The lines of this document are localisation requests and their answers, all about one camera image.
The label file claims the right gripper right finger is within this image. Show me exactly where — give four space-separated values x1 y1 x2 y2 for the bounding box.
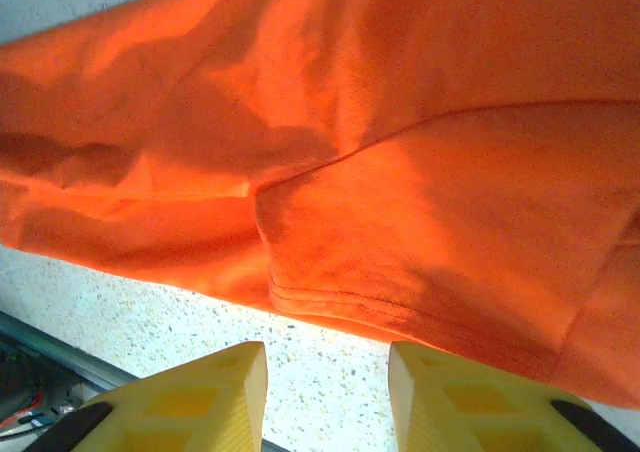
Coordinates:
388 340 617 452

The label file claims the orange t-shirt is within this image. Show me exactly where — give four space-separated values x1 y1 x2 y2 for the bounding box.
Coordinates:
0 0 640 412

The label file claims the aluminium frame rail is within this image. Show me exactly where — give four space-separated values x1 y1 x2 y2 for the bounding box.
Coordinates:
0 310 142 399

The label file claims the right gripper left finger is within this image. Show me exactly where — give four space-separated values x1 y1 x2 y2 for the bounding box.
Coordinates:
77 341 269 452

